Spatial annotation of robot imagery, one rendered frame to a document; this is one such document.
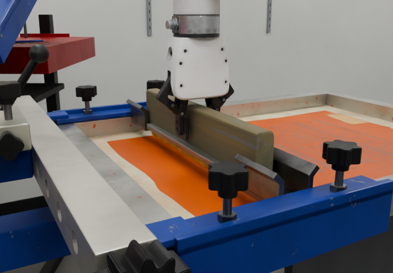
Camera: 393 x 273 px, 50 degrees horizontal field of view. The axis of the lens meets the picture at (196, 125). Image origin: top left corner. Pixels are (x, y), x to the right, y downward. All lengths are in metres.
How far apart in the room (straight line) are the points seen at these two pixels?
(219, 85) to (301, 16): 2.84
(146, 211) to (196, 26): 0.30
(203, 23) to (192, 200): 0.27
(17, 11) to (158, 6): 1.81
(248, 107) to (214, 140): 0.46
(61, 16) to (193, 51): 2.04
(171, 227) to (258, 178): 0.16
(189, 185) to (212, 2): 0.28
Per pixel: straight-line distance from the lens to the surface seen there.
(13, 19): 1.11
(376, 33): 4.16
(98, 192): 0.43
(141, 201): 0.53
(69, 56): 1.71
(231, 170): 0.43
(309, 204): 0.49
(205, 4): 0.67
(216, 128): 0.64
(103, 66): 2.75
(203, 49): 0.68
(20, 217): 0.69
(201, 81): 0.68
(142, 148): 0.84
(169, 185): 0.66
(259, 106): 1.12
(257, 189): 0.55
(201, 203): 0.60
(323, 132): 0.98
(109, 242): 0.34
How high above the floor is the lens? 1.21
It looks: 15 degrees down
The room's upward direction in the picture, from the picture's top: straight up
